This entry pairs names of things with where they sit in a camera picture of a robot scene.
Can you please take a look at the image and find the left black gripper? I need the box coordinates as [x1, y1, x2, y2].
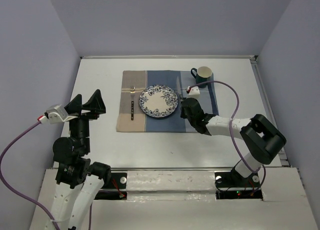
[65, 87, 107, 152]

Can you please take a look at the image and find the blue floral plate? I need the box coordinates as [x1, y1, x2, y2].
[138, 84, 179, 118]

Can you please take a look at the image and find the green mug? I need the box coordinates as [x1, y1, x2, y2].
[190, 66, 213, 88]

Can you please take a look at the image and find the blue and beige cloth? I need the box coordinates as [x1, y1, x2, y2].
[116, 70, 219, 133]

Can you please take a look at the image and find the metal fork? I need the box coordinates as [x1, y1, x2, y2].
[130, 85, 136, 121]

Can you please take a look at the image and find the metal knife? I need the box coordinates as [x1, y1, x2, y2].
[176, 76, 184, 103]

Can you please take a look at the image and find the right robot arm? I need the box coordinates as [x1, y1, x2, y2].
[180, 98, 287, 187]

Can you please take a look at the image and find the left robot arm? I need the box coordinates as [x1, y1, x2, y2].
[44, 89, 111, 230]

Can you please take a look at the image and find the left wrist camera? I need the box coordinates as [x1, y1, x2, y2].
[37, 105, 77, 124]

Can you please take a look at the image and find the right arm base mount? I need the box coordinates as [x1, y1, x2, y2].
[214, 171, 263, 200]

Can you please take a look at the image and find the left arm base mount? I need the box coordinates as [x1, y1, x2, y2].
[94, 171, 128, 201]

